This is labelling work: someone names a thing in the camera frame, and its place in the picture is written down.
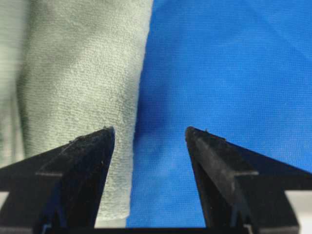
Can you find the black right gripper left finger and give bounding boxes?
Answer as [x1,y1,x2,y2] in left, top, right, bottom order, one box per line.
[0,127,115,234]

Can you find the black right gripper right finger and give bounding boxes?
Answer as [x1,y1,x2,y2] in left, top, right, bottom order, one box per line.
[185,127,312,234]

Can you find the light green bath towel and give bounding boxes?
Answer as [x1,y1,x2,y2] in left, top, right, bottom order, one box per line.
[0,0,153,228]

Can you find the blue table cloth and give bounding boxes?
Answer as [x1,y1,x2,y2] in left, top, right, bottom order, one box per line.
[127,0,312,228]

